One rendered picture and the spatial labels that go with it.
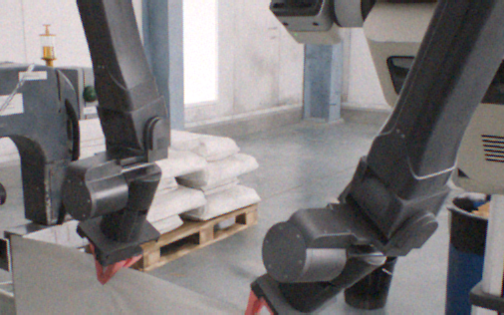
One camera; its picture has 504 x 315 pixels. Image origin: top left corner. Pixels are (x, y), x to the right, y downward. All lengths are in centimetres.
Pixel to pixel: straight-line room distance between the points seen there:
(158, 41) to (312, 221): 645
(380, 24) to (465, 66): 51
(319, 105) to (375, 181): 903
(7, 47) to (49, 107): 486
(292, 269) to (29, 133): 63
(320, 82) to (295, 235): 904
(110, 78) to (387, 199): 36
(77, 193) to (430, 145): 42
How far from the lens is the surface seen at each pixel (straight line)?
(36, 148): 115
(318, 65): 963
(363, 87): 960
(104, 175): 81
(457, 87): 55
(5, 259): 115
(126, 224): 88
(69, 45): 640
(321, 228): 61
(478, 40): 53
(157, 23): 702
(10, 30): 602
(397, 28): 103
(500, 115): 105
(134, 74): 80
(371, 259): 67
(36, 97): 113
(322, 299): 71
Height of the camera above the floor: 141
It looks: 15 degrees down
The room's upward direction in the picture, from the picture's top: straight up
